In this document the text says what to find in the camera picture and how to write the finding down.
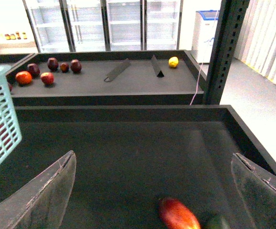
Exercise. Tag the red yellow apple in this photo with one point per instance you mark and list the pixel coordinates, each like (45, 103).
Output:
(47, 78)

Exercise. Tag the dark red apple behind orange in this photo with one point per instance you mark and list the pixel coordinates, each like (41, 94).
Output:
(33, 69)

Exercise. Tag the black perforated rack post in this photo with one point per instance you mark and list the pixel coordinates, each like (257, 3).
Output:
(230, 21)

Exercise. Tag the dark red apple back centre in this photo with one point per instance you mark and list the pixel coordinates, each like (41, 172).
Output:
(52, 64)

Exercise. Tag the white blue chest freezer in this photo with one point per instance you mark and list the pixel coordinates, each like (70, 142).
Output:
(204, 34)

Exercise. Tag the green fruit bottom edge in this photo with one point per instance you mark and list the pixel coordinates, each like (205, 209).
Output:
(217, 222)

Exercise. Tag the dark red apple back right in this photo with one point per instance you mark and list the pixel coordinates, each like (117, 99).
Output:
(76, 66)

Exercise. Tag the yellow lemon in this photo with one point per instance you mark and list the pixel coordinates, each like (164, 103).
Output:
(173, 62)

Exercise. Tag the black lower produce tray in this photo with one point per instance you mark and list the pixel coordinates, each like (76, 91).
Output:
(128, 158)

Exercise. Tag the black left upper tray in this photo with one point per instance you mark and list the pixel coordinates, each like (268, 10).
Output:
(14, 59)

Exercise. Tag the black produce tray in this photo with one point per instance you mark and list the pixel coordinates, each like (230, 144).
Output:
(128, 158)
(168, 77)

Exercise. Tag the black divider strip left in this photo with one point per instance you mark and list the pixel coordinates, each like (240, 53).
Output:
(122, 66)

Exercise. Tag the black triangular divider right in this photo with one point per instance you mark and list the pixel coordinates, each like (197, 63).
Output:
(157, 70)

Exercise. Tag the grocery shelf with bottles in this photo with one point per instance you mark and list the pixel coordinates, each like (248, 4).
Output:
(16, 35)

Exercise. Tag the black upper produce tray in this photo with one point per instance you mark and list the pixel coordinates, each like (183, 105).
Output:
(168, 77)

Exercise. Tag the white vertical blinds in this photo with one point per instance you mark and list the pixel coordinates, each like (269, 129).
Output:
(256, 46)

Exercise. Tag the small dark red apple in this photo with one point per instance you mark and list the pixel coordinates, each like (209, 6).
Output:
(64, 67)

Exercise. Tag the orange fruit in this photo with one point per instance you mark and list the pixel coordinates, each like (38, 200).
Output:
(23, 78)

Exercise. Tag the glass door display fridge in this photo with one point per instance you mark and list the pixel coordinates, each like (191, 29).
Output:
(104, 25)

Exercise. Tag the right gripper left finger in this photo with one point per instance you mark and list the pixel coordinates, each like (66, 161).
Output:
(42, 202)

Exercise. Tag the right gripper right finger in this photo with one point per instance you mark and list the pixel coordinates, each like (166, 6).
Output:
(257, 190)

